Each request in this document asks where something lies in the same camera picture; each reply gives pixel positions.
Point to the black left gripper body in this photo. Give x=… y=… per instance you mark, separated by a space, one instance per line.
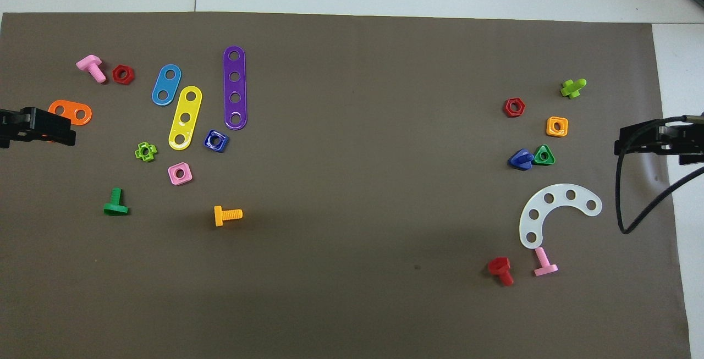
x=11 y=128

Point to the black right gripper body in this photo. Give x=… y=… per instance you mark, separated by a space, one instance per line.
x=685 y=133

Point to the blue triangle-head screw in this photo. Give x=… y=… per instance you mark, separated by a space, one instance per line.
x=518 y=160

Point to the dark blue square nut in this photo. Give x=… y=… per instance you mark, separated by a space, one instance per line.
x=207 y=139

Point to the pink square-head screw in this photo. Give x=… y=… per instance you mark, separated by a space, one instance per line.
x=89 y=64
x=542 y=257

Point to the light green cross screw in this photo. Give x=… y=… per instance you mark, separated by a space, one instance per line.
x=572 y=89

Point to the red hex nut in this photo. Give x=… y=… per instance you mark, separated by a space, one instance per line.
x=507 y=110
x=115 y=73

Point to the orange square nut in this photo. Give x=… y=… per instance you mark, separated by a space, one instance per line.
x=550 y=131

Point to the light green cross nut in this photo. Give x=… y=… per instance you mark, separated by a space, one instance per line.
x=138 y=153

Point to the green triangle nut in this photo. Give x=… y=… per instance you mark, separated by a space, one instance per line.
x=548 y=161

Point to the dark green screw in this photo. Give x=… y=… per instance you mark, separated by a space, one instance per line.
x=115 y=197

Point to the pink square nut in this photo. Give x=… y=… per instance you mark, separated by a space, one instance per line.
x=172 y=178

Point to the red hex-head screw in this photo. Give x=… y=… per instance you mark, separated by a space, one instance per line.
x=499 y=265

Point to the orange screw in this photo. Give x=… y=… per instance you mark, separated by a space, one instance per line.
x=231 y=215

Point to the orange three-hole corner plate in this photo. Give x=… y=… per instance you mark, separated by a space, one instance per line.
x=70 y=111

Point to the white curved five-hole plate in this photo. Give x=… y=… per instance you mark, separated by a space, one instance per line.
x=540 y=206

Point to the blue two-hole plate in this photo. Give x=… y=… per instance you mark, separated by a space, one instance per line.
x=166 y=84

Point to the yellow three-hole plate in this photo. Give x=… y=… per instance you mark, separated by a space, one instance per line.
x=188 y=107

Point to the purple four-hole plate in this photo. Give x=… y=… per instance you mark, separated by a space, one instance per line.
x=234 y=87

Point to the brown table mat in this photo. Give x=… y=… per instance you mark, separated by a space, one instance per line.
x=352 y=249

